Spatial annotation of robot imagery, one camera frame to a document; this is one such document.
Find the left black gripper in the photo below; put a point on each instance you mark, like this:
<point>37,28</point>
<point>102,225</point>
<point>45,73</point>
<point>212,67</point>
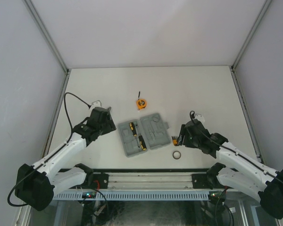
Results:
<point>110,126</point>

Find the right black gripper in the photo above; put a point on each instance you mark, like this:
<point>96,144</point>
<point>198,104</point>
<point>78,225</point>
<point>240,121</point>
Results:
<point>184,133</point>

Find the black tape roll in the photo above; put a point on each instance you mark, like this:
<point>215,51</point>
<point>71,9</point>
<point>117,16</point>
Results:
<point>176,155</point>

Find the grey plastic tool case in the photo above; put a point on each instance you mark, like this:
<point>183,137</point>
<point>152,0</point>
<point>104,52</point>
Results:
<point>153,129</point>

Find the black yellow screwdriver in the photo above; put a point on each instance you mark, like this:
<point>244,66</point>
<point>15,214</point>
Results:
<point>133,128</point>
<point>141,142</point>

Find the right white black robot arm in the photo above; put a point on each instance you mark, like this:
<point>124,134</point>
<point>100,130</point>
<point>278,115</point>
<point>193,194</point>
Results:
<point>235,169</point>

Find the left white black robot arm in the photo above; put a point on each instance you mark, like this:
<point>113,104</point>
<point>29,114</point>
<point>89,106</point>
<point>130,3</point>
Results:
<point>38,183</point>

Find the orange hex key set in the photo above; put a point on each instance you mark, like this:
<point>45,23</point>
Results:
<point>175,140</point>

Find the orange tape measure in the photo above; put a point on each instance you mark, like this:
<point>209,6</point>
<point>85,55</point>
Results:
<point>141,104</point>

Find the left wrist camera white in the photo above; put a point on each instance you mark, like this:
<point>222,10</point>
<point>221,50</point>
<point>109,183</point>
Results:
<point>96,104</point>

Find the aluminium front rail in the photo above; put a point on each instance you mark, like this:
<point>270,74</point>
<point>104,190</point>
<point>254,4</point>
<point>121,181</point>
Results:
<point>157,180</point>

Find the blue slotted cable duct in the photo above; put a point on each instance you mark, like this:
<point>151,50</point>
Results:
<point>90,195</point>

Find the left aluminium frame post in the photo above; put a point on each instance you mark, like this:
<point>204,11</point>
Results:
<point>45,33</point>

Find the aluminium frame post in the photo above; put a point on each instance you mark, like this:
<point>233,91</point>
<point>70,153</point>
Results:
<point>261,15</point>
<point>45,33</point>

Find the right aluminium frame post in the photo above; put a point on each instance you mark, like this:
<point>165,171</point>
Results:
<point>261,15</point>

